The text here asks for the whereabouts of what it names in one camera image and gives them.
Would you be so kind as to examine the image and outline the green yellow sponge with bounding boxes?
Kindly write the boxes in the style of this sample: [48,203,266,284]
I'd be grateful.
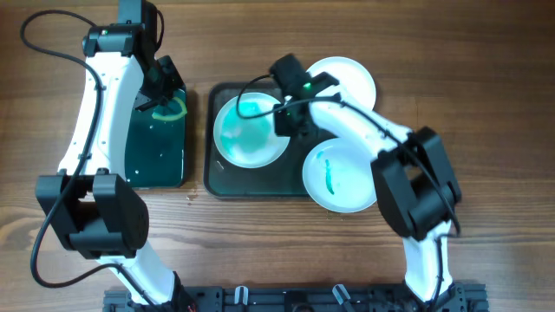
[152,96,187,122]

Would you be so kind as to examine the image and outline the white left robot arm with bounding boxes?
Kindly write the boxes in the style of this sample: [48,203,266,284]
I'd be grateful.
[36,1,194,311]

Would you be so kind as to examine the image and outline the white plate with green smear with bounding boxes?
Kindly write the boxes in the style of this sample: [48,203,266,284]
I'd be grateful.
[212,96,290,169]

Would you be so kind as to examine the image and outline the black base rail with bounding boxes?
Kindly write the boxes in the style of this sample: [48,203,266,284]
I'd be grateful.
[102,283,490,312]

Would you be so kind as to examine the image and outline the white plate with green streak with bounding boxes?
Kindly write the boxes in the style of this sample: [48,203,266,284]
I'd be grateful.
[302,138,377,213]

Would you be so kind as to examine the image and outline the small black soap tray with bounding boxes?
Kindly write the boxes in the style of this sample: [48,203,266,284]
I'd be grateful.
[125,81,186,189]

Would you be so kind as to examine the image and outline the large dark serving tray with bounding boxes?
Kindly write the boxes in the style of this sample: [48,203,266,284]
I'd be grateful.
[203,81,334,198]

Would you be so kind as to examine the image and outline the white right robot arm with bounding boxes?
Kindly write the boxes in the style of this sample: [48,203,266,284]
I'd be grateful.
[269,54,461,309]

